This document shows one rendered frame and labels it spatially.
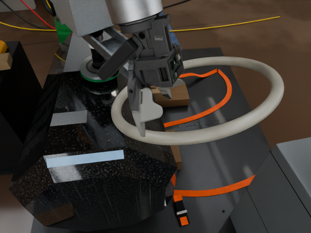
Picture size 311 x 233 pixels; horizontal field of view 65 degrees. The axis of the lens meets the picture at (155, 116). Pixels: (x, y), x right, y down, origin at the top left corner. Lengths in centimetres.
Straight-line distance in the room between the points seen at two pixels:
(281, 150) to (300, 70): 209
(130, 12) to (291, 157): 88
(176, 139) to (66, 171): 66
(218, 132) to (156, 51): 22
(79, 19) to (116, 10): 67
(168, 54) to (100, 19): 73
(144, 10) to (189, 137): 27
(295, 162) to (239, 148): 105
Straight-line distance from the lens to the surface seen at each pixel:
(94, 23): 112
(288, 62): 321
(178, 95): 228
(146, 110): 45
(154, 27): 42
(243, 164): 204
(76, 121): 117
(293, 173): 109
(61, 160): 109
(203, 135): 53
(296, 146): 116
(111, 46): 112
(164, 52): 43
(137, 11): 41
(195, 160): 197
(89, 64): 138
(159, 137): 54
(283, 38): 363
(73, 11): 107
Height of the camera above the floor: 168
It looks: 49 degrees down
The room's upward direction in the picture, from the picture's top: straight up
